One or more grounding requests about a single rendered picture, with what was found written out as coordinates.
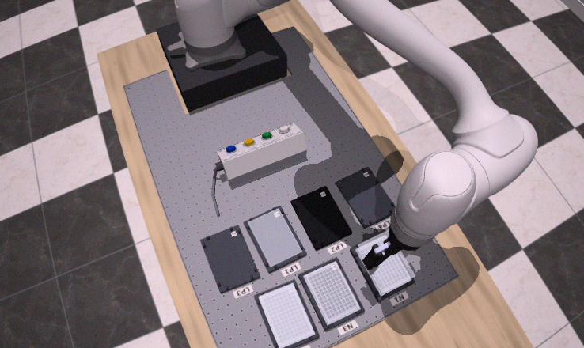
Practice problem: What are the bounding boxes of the white button panel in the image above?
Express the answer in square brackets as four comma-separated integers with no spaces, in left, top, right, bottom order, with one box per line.
[211,123,307,216]

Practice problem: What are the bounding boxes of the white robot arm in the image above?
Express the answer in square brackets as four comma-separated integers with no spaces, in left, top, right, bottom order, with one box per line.
[168,0,538,247]

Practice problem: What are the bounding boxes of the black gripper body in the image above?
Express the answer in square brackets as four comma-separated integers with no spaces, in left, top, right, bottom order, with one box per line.
[385,226,420,251]

